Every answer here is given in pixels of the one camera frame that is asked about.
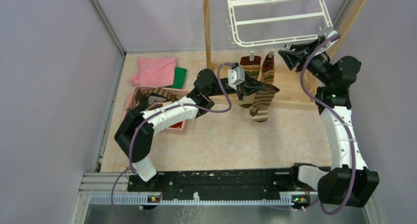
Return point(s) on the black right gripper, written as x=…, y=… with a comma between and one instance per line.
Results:
x=292, y=58

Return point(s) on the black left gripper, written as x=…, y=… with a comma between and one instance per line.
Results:
x=250, y=86

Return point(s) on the brown beige striped sock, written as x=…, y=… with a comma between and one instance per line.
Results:
x=261, y=104

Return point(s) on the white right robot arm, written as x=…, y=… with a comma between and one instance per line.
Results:
x=349, y=181

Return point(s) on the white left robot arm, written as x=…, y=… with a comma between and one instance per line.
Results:
x=135, y=134

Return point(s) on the white clip drying hanger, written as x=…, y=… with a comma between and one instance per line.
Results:
x=262, y=23

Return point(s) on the wooden rack base tray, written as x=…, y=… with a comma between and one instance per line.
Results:
x=290, y=96

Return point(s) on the green cloth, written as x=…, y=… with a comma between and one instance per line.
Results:
x=179, y=78

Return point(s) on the pink perforated basket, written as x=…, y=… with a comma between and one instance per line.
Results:
x=153, y=99

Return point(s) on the pink towel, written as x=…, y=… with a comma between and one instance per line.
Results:
x=154, y=72

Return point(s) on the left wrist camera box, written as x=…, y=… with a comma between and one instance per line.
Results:
x=236, y=76

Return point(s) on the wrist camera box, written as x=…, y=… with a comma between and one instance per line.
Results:
x=236, y=76
x=326, y=33

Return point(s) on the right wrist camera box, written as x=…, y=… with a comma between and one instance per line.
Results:
x=326, y=33

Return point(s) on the right wooden rack post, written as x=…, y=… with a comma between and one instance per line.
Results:
x=345, y=19

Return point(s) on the wooden rack post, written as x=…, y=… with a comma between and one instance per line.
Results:
x=206, y=10
x=345, y=19

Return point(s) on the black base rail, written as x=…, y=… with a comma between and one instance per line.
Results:
x=280, y=179

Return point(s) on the left wooden rack post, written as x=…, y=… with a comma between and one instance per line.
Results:
x=206, y=10

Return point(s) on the white cable duct strip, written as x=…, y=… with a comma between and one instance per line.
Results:
x=149, y=200

